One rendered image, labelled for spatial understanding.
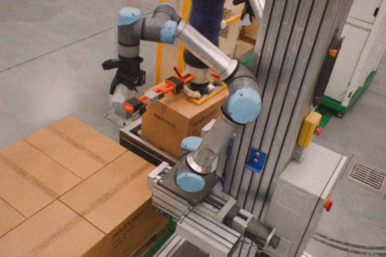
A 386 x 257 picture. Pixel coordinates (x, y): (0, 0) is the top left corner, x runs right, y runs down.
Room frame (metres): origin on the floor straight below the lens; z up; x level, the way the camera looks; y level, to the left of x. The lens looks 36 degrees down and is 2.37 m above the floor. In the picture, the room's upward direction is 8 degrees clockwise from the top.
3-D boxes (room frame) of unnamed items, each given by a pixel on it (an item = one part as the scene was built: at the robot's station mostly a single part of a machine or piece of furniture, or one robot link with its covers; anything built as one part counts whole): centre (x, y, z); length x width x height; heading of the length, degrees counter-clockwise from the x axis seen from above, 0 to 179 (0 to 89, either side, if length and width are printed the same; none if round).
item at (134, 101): (1.86, 0.38, 1.08); 0.08 x 0.07 x 0.05; 148
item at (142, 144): (2.06, 0.24, 0.58); 0.70 x 0.03 x 0.06; 60
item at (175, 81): (2.16, 0.19, 1.08); 0.10 x 0.08 x 0.06; 58
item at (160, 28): (1.26, 0.17, 1.82); 0.11 x 0.11 x 0.08; 2
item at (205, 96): (2.32, -0.03, 0.97); 0.34 x 0.10 x 0.05; 148
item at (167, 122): (2.36, 0.06, 0.75); 0.60 x 0.40 x 0.40; 146
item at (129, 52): (1.24, 0.27, 1.74); 0.08 x 0.08 x 0.05
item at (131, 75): (1.23, 0.27, 1.66); 0.09 x 0.08 x 0.12; 62
